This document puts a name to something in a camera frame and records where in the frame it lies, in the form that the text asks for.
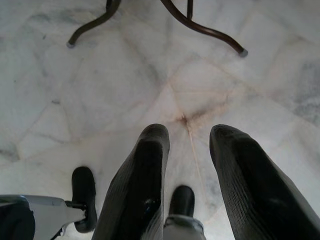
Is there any black robot left foot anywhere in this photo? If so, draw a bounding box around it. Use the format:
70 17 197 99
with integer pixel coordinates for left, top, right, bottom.
71 166 98 233

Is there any black robot foot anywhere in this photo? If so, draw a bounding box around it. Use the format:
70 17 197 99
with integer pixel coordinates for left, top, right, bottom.
169 184 196 218
71 166 98 233

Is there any grey robot left leg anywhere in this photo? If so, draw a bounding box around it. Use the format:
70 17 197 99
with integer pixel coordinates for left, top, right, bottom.
0 194 87 240

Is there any marble pattern folding table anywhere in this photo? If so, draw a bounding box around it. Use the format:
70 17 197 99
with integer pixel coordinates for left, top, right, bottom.
67 0 250 60

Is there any grey robot leg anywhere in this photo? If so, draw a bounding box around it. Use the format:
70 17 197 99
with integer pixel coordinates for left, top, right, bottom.
163 215 205 240
0 194 87 240

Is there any black robot right foot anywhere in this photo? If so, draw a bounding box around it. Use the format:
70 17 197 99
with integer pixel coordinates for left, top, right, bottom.
169 184 196 218

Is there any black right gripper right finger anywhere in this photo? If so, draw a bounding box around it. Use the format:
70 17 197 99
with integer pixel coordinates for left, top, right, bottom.
209 124 320 240

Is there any grey robot right leg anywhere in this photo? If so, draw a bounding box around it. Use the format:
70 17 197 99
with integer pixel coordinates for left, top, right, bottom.
163 215 205 240

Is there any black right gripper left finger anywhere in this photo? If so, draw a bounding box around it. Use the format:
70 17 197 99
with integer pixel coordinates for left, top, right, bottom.
92 123 171 240

